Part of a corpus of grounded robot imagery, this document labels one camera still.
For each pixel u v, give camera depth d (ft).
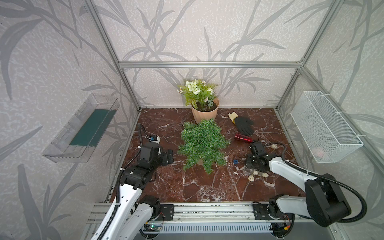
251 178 2.72
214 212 2.47
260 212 2.40
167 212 2.42
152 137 2.13
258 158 2.23
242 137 3.25
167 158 2.15
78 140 2.14
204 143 2.27
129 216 1.48
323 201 1.35
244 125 3.60
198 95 2.93
